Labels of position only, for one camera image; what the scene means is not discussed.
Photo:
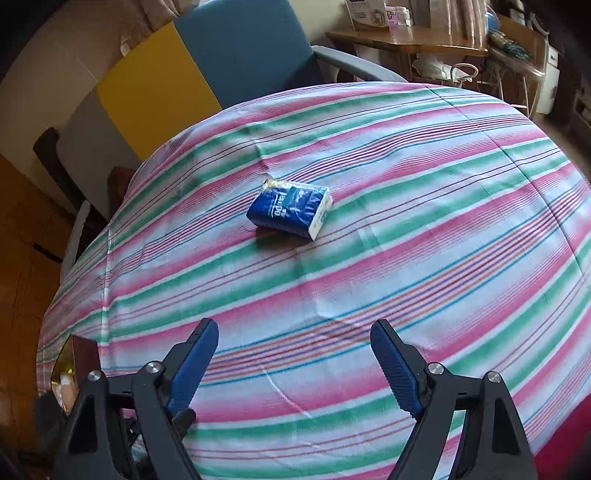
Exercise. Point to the blue tissue pack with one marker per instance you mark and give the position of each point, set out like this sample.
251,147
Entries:
286,207

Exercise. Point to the wooden side table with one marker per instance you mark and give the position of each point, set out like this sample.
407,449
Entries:
415,41

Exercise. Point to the green bundle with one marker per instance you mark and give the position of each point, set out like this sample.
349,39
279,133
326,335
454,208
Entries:
508,46

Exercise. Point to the blue ball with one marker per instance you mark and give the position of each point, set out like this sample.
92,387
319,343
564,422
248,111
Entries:
492,19

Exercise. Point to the white bag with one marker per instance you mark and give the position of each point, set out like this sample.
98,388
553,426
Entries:
438,71

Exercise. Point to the beige patterned curtain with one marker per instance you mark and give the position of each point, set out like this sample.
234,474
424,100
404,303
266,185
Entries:
461,18
152,18

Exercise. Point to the wooden wardrobe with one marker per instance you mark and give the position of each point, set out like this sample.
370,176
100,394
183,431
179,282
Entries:
23,277

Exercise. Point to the grey yellow blue chair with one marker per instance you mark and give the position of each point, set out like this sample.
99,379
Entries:
240,46

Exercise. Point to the white face mask box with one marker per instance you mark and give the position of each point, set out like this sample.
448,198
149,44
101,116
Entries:
369,14

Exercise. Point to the small white bottle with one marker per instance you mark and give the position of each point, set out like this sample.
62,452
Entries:
405,16

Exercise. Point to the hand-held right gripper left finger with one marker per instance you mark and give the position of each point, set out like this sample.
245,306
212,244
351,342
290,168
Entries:
189,369

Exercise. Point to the black rolled mat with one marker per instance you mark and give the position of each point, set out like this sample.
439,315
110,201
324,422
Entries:
48,152

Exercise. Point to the gold metal tin box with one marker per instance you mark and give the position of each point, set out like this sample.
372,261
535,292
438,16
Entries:
85,360

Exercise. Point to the dark red cloth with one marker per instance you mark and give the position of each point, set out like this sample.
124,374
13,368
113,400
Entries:
120,184

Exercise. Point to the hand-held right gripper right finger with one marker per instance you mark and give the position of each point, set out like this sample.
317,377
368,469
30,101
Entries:
397,369

